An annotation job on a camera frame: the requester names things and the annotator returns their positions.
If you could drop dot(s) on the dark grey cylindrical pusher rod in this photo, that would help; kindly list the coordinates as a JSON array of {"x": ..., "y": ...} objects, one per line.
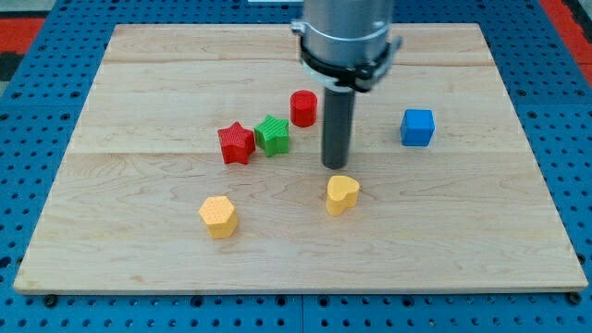
[{"x": 337, "y": 127}]

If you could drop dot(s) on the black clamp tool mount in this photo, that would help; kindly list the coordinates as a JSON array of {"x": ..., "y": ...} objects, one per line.
[{"x": 346, "y": 56}]

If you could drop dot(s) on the yellow heart block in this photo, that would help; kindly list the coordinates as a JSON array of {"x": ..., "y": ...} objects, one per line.
[{"x": 342, "y": 194}]

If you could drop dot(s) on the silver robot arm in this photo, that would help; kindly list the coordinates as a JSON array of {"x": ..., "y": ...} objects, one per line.
[{"x": 347, "y": 11}]

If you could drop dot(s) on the yellow hexagon block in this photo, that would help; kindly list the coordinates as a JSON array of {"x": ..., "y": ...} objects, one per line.
[{"x": 219, "y": 216}]

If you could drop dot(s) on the red cylinder block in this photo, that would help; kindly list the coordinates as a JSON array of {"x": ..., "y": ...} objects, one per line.
[{"x": 303, "y": 108}]

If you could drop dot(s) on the green star block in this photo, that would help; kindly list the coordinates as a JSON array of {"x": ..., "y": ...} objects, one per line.
[{"x": 272, "y": 135}]

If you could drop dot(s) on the blue cube block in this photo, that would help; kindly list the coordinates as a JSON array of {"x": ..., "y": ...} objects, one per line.
[{"x": 417, "y": 127}]

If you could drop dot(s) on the red star block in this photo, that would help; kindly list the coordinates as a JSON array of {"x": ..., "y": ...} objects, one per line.
[{"x": 236, "y": 143}]

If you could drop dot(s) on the wooden board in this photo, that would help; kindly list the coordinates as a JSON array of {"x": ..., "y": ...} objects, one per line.
[{"x": 469, "y": 213}]

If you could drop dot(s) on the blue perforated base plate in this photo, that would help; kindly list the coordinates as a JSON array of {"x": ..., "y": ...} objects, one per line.
[{"x": 44, "y": 98}]

